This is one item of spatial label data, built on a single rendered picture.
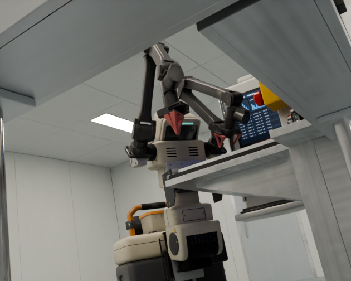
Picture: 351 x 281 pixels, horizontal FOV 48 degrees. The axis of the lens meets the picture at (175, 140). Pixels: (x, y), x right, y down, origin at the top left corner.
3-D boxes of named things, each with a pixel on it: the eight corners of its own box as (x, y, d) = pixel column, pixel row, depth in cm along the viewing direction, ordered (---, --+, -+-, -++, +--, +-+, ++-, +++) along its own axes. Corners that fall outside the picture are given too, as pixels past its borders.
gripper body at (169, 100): (180, 105, 133) (176, 86, 135) (156, 116, 137) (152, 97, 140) (190, 110, 138) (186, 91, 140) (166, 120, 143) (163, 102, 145)
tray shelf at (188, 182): (359, 168, 159) (357, 164, 159) (319, 139, 101) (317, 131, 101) (249, 197, 181) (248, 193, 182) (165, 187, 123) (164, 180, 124)
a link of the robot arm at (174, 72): (180, 71, 147) (157, 67, 145) (189, 53, 137) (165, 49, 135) (179, 99, 143) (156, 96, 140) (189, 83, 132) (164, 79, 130)
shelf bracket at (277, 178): (313, 198, 110) (301, 154, 114) (311, 198, 108) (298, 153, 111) (208, 224, 126) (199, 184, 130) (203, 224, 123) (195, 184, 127)
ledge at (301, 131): (342, 130, 96) (340, 122, 97) (331, 118, 85) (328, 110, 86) (287, 147, 103) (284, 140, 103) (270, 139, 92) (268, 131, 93)
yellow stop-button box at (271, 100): (300, 102, 102) (292, 77, 104) (292, 95, 96) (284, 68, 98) (272, 112, 105) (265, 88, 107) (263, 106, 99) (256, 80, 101)
